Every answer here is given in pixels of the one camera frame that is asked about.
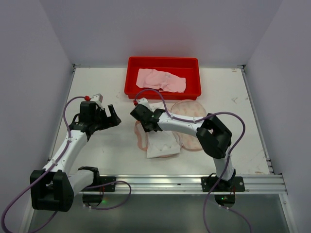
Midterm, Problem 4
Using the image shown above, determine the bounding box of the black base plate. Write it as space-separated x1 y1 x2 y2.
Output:
97 176 116 192
201 172 245 192

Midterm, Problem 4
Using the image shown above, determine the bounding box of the white bra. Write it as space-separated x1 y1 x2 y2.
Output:
145 103 182 159

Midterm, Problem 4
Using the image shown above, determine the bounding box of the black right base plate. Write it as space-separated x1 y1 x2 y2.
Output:
201 172 245 192

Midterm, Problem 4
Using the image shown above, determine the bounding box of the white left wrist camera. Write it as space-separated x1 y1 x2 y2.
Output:
84 94 103 109

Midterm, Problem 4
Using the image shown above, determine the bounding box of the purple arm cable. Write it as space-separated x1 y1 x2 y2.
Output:
0 96 132 233
133 88 252 233

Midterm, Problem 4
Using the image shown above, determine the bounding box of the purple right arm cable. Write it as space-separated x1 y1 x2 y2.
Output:
133 88 252 233

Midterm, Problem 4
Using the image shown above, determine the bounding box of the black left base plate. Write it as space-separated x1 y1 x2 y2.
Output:
97 176 116 192

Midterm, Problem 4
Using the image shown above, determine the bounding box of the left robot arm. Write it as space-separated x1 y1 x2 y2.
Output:
30 101 121 212

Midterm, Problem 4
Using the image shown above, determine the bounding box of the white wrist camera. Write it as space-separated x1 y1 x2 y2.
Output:
84 94 103 109
134 98 152 110

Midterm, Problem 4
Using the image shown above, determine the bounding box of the aluminium mounting rail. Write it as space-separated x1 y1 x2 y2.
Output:
75 173 285 195

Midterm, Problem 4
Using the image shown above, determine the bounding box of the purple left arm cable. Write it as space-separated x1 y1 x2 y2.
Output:
0 96 132 233

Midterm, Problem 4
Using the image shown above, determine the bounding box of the pink bra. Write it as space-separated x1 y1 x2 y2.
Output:
136 68 187 93

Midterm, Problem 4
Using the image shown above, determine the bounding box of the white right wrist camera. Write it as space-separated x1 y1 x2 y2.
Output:
134 98 152 110

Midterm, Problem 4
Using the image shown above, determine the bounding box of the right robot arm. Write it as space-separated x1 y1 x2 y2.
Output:
130 104 236 189

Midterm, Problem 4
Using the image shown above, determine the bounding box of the floral mesh laundry bag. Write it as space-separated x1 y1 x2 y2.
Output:
134 100 207 153

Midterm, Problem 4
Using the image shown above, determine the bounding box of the red plastic tray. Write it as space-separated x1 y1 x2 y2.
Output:
124 57 202 100

